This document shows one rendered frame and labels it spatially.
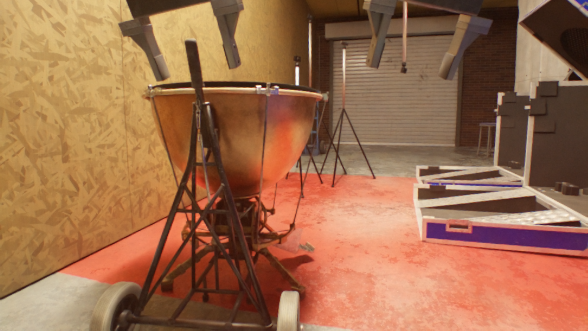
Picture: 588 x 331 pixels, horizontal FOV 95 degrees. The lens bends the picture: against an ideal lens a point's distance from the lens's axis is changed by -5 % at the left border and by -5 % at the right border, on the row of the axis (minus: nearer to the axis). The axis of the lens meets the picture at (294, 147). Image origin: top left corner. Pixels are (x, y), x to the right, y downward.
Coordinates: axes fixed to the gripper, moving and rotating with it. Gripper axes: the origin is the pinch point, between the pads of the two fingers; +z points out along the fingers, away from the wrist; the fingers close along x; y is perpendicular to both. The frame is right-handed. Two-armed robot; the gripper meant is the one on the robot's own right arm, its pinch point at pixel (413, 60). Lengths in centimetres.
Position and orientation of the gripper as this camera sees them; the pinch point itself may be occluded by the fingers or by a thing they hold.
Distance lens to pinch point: 51.8
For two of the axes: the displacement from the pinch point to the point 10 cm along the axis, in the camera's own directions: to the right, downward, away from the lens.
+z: -1.6, 8.7, 4.8
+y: 0.8, 4.9, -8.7
